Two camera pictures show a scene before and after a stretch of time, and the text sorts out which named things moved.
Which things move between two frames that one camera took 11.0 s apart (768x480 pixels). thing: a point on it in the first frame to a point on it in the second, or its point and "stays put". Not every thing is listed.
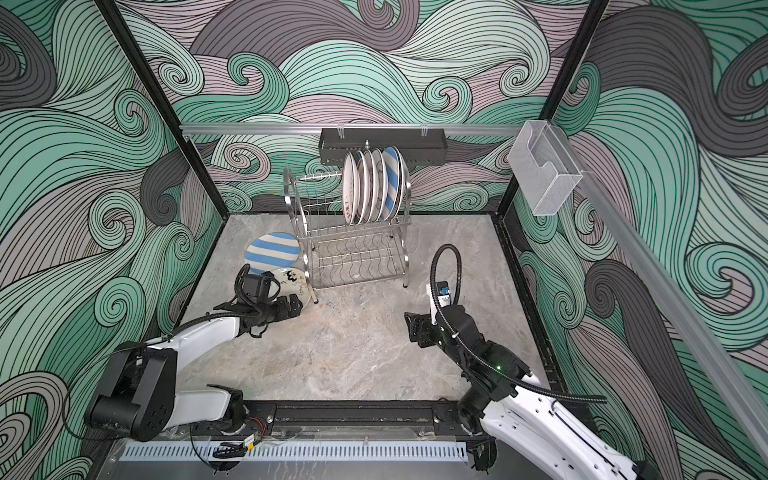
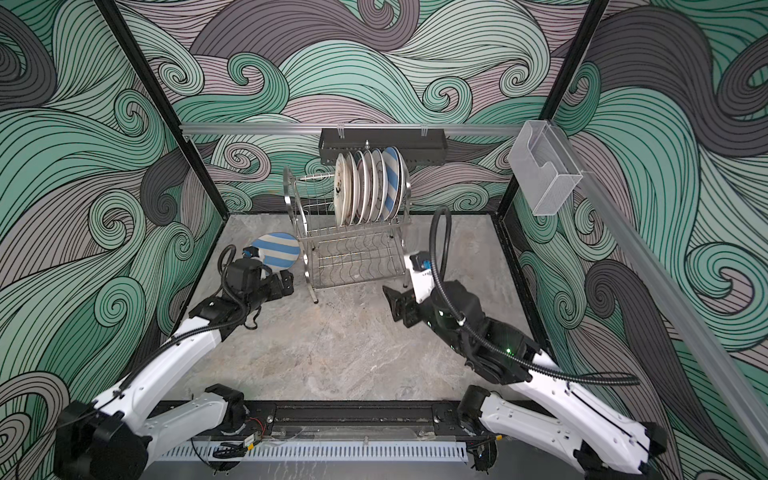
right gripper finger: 415,324 to 403,306
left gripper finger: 295,306 to 287,282
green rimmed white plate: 361,186 stays put
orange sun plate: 350,188 stays put
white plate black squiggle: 293,281 to 340,188
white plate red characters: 371,185 stays put
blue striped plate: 390,183 stays put
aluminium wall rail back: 248,129 stays put
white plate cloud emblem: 380,184 stays put
